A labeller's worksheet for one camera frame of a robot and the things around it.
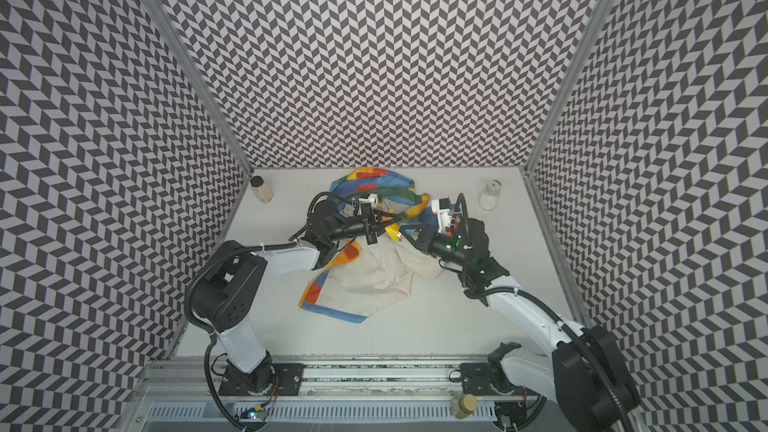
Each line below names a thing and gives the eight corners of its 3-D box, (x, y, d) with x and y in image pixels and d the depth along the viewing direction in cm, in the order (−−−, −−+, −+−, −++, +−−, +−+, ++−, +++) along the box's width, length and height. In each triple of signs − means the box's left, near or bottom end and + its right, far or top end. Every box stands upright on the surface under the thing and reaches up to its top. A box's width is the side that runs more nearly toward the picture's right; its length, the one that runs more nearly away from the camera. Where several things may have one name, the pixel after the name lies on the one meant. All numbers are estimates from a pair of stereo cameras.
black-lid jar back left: (258, 199, 112) (247, 180, 104) (267, 192, 114) (256, 173, 106) (267, 205, 111) (256, 186, 102) (276, 197, 113) (266, 178, 104)
